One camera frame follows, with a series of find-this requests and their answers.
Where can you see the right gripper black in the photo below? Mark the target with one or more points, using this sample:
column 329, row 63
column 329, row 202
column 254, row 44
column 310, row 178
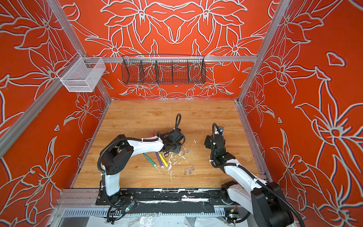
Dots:
column 208, row 141

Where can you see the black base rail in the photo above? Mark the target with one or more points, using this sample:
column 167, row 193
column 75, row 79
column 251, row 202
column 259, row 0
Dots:
column 208, row 196

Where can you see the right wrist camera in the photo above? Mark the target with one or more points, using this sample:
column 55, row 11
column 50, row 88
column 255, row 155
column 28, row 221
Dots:
column 220, row 130

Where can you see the black wire basket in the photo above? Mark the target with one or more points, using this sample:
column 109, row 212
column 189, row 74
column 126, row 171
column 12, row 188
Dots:
column 163, row 70

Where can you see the yellow marker pen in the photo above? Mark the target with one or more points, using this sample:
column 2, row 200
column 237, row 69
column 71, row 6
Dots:
column 163, row 160

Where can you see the green marker pen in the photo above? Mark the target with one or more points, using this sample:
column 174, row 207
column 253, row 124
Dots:
column 150, row 160

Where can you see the clear plastic bin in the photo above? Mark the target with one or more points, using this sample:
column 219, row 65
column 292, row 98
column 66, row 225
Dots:
column 81, row 76

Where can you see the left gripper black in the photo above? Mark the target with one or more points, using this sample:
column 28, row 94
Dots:
column 178, row 148

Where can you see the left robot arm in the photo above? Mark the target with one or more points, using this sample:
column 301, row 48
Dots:
column 115, row 156

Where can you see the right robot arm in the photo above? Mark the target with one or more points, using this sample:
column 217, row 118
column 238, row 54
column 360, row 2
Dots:
column 263, row 200

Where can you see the purple marker pen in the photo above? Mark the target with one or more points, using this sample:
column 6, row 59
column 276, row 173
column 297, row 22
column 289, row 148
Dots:
column 159, row 160

